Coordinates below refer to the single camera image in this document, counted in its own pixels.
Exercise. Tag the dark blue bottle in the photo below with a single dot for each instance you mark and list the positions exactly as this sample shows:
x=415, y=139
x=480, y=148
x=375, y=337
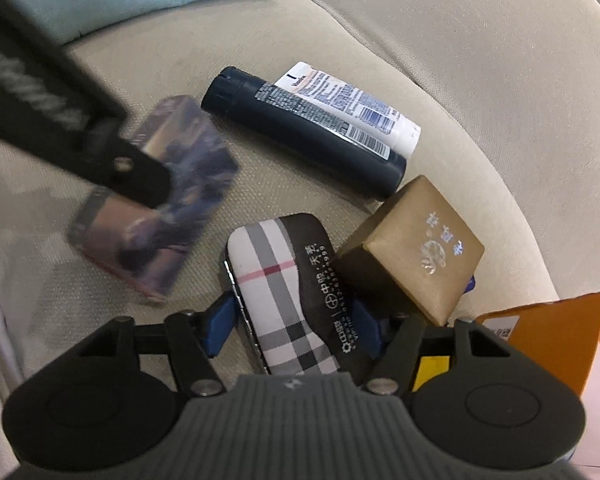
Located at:
x=300, y=127

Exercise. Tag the orange cardboard box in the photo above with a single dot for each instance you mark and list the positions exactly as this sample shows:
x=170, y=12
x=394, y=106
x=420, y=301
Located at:
x=555, y=340

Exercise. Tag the yellow item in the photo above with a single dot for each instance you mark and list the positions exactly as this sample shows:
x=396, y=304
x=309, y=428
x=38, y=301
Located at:
x=431, y=372

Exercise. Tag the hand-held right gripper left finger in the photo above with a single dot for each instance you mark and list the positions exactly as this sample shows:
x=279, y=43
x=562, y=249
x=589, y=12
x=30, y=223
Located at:
x=219, y=321

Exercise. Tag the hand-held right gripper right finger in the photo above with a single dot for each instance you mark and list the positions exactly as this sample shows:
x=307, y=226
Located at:
x=368, y=326

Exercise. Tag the brown paper box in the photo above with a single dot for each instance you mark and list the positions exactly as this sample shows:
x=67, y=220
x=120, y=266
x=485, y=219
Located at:
x=415, y=255

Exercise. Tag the plaid zip case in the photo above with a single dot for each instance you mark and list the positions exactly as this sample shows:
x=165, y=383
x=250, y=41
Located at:
x=280, y=300

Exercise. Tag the white labelled tube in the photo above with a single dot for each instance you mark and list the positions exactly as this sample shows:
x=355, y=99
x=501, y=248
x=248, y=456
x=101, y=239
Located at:
x=360, y=110

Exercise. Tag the purple printed card box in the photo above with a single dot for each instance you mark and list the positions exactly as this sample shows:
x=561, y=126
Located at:
x=155, y=200

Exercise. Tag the beige sofa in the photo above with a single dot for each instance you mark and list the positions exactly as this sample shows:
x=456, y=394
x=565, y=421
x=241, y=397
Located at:
x=480, y=85

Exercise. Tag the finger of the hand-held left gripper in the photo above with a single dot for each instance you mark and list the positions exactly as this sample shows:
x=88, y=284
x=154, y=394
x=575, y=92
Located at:
x=132, y=172

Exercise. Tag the blue tin box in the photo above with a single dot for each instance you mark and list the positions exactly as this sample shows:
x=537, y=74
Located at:
x=472, y=284

